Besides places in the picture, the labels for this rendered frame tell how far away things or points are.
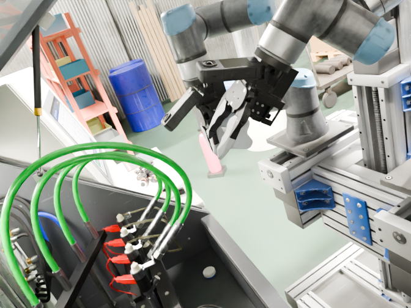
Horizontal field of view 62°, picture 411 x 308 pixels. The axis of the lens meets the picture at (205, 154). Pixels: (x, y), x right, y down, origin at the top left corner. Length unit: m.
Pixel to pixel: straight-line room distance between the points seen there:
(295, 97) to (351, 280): 1.00
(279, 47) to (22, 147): 0.72
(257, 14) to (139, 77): 4.64
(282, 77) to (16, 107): 0.68
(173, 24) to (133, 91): 4.63
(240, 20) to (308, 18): 0.25
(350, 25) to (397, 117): 0.52
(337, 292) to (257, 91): 1.33
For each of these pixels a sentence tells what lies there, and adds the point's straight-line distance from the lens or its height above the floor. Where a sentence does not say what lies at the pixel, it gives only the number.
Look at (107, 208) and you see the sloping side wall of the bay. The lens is 1.07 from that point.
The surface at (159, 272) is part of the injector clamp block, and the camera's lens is 0.99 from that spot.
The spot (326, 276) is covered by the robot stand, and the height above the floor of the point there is 0.23.
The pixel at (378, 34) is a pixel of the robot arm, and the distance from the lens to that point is 0.65.
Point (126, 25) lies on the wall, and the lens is 6.80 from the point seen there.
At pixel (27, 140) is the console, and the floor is 1.40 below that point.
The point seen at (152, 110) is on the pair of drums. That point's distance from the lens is 5.49.
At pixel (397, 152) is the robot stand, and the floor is 1.01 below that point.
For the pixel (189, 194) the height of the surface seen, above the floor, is 1.23.
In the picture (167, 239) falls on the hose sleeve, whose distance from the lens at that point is 0.78.
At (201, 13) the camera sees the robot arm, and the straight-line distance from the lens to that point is 0.86.
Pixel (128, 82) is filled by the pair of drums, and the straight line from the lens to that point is 5.36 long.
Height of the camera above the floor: 1.59
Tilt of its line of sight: 24 degrees down
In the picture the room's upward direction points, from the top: 20 degrees counter-clockwise
